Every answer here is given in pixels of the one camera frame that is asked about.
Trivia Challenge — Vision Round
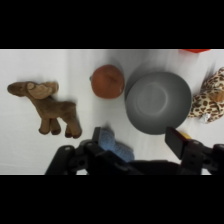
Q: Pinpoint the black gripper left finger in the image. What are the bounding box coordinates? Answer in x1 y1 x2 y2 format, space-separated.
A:
91 126 108 155

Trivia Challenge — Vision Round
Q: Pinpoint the orange plush fruit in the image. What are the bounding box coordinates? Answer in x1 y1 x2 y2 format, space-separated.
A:
88 64 126 100

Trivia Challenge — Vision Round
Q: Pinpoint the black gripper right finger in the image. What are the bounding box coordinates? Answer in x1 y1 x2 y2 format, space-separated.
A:
164 126 190 161

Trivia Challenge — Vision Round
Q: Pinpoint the yellow toy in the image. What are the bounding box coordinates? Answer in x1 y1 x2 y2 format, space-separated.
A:
178 130 193 141

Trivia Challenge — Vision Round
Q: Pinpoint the grey bowl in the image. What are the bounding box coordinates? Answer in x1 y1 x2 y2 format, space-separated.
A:
124 71 193 136

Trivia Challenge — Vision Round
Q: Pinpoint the spotted plush giraffe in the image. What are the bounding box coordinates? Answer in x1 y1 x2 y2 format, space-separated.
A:
187 66 224 124

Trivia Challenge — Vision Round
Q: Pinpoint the blue plush toy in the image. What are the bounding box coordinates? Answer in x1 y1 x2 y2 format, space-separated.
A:
99 126 136 163

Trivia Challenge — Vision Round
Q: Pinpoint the brown plush deer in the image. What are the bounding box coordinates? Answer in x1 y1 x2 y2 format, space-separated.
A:
7 80 83 140

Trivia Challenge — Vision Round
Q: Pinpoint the red block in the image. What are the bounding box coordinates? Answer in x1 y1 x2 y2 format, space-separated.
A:
179 49 212 55

